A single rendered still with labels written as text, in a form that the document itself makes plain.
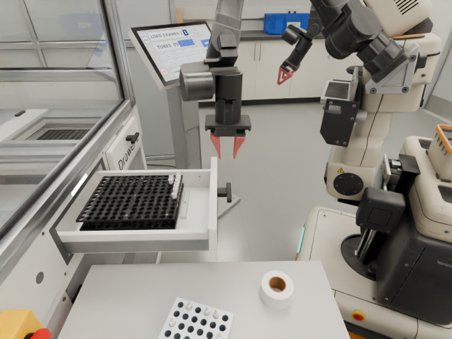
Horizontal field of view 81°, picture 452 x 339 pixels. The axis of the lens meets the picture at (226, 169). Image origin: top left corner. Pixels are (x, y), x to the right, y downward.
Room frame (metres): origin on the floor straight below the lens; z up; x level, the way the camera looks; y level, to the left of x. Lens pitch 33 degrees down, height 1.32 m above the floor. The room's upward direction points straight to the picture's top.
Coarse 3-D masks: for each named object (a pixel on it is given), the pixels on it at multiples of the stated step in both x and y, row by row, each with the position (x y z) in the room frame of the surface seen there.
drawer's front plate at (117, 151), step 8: (128, 120) 0.93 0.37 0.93; (136, 120) 0.97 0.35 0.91; (128, 128) 0.87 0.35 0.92; (136, 128) 0.95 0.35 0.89; (120, 136) 0.80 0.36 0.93; (112, 144) 0.74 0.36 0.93; (120, 144) 0.77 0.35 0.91; (128, 144) 0.84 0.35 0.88; (136, 144) 0.92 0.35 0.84; (112, 152) 0.70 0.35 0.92; (120, 152) 0.76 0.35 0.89; (112, 160) 0.69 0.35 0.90; (128, 160) 0.81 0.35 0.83; (112, 168) 0.69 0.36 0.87; (120, 168) 0.73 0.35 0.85
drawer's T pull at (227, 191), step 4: (228, 184) 0.55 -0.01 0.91; (220, 188) 0.54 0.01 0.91; (224, 188) 0.54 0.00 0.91; (228, 188) 0.53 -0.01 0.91; (220, 192) 0.52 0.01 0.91; (224, 192) 0.52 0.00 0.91; (228, 192) 0.52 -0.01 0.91; (220, 196) 0.51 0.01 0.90; (224, 196) 0.51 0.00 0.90; (228, 196) 0.50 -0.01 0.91; (228, 200) 0.49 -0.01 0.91
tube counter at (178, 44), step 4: (176, 40) 1.53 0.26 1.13; (180, 40) 1.55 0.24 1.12; (184, 40) 1.57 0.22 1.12; (188, 40) 1.59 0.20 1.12; (192, 40) 1.61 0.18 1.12; (196, 40) 1.63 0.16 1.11; (176, 44) 1.51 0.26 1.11; (180, 44) 1.53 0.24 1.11; (184, 44) 1.54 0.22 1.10; (188, 44) 1.56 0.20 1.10; (192, 44) 1.58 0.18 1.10; (196, 44) 1.61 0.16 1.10
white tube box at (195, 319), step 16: (176, 304) 0.30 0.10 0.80; (192, 304) 0.30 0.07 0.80; (176, 320) 0.26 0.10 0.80; (192, 320) 0.27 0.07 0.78; (208, 320) 0.26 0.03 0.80; (224, 320) 0.28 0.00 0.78; (160, 336) 0.24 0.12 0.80; (176, 336) 0.24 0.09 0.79; (192, 336) 0.24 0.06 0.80; (208, 336) 0.24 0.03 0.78; (224, 336) 0.24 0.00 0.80
